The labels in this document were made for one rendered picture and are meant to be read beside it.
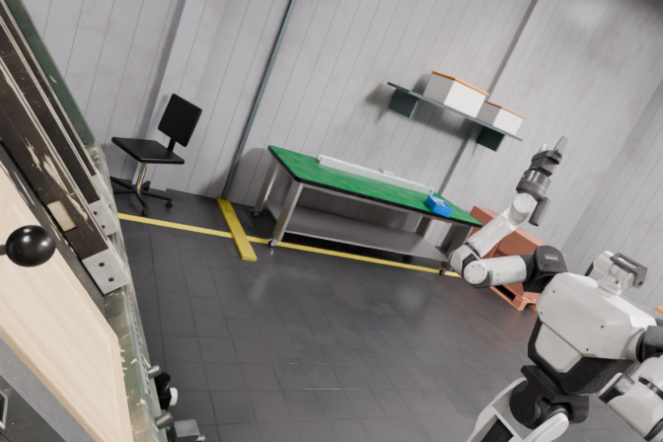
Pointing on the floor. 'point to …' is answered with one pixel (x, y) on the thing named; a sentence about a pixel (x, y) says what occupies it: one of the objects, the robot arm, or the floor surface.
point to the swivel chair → (176, 113)
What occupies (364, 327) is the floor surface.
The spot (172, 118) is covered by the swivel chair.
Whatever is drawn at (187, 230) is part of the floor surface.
